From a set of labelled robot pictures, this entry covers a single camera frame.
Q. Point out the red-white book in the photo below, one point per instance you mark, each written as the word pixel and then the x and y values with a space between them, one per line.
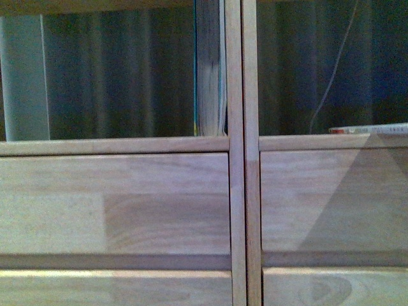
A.
pixel 383 129

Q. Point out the left wooden shelf cabinet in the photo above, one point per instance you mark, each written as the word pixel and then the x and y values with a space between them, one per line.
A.
pixel 232 145

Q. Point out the wooden shelf cabinet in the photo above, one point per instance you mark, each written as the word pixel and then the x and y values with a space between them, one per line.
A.
pixel 257 258
pixel 232 145

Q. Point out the right wooden shelf cabinet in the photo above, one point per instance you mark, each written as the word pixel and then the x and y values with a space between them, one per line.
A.
pixel 257 258

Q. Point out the upright thin white book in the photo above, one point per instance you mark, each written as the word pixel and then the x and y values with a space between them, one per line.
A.
pixel 222 73

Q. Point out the upright teal cover book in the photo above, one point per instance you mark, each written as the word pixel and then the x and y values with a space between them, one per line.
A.
pixel 206 67

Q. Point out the upper left wooden drawer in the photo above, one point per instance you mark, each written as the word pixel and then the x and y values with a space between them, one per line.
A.
pixel 118 204

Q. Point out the wooden drawer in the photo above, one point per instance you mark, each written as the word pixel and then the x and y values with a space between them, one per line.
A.
pixel 115 287
pixel 334 200
pixel 335 286
pixel 118 204

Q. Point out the upper right wooden drawer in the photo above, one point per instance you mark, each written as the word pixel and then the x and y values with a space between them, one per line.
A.
pixel 334 200

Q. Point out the dark background curtain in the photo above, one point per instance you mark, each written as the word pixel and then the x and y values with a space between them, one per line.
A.
pixel 321 64

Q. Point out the lower right wooden drawer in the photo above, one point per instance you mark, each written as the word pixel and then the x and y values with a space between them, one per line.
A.
pixel 335 286

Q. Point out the lower left wooden drawer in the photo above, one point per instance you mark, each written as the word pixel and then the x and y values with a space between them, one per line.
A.
pixel 115 287

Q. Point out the white background post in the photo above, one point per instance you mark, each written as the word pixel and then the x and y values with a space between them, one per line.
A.
pixel 24 79

